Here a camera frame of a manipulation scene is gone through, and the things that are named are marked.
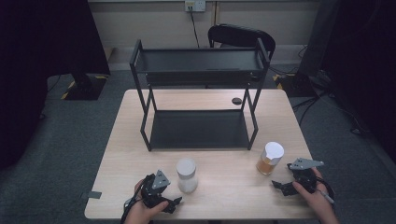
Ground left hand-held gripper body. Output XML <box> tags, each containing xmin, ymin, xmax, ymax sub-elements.
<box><xmin>141</xmin><ymin>169</ymin><xmax>172</xmax><ymax>210</ymax></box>

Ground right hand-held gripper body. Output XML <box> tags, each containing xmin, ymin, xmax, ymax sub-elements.
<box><xmin>288</xmin><ymin>158</ymin><xmax>325</xmax><ymax>194</ymax></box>

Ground orange powder jar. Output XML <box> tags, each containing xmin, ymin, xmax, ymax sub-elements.
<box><xmin>256</xmin><ymin>141</ymin><xmax>285</xmax><ymax>176</ymax></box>

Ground white powder jar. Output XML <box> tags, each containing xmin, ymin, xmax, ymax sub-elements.
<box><xmin>176</xmin><ymin>157</ymin><xmax>199</xmax><ymax>194</ymax></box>

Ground black metal two-tier rack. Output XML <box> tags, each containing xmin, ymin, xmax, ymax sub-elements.
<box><xmin>129</xmin><ymin>37</ymin><xmax>271</xmax><ymax>152</ymax></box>

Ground person's left hand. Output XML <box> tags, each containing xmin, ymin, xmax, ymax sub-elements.
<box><xmin>124</xmin><ymin>179</ymin><xmax>170</xmax><ymax>224</ymax></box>

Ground person's right hand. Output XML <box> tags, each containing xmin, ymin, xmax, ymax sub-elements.
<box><xmin>292</xmin><ymin>167</ymin><xmax>335</xmax><ymax>216</ymax></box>

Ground grey tape piece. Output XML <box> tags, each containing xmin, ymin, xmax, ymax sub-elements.
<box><xmin>81</xmin><ymin>190</ymin><xmax>103</xmax><ymax>201</ymax></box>

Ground black stand base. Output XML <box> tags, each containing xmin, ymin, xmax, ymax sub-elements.
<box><xmin>273</xmin><ymin>73</ymin><xmax>316</xmax><ymax>98</ymax></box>
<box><xmin>60</xmin><ymin>73</ymin><xmax>108</xmax><ymax>101</ymax></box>

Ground black curtain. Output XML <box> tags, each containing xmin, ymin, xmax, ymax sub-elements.
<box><xmin>320</xmin><ymin>0</ymin><xmax>396</xmax><ymax>155</ymax></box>
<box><xmin>0</xmin><ymin>0</ymin><xmax>111</xmax><ymax>171</ymax></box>

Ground black chair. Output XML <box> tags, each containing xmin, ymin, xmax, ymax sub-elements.
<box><xmin>207</xmin><ymin>23</ymin><xmax>276</xmax><ymax>61</ymax></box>

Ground right hand-held gripper black cable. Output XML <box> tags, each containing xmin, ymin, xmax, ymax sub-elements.
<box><xmin>315</xmin><ymin>175</ymin><xmax>336</xmax><ymax>200</ymax></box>

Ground hand-held gripper black cable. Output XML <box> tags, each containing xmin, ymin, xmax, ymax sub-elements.
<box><xmin>120</xmin><ymin>177</ymin><xmax>148</xmax><ymax>224</ymax></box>
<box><xmin>315</xmin><ymin>175</ymin><xmax>336</xmax><ymax>200</ymax></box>

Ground thin grey plug cable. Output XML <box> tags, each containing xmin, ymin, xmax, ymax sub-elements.
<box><xmin>317</xmin><ymin>189</ymin><xmax>336</xmax><ymax>205</ymax></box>

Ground left hand-held gripper black cable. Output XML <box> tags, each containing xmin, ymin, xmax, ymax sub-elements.
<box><xmin>120</xmin><ymin>177</ymin><xmax>148</xmax><ymax>224</ymax></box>

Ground black floor cables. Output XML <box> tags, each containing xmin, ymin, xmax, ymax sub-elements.
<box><xmin>290</xmin><ymin>88</ymin><xmax>372</xmax><ymax>135</ymax></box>

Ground black power cable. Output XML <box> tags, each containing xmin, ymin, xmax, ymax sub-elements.
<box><xmin>188</xmin><ymin>6</ymin><xmax>201</xmax><ymax>49</ymax></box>

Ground white wall socket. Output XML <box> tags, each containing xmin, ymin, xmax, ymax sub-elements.
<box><xmin>184</xmin><ymin>0</ymin><xmax>207</xmax><ymax>13</ymax></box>

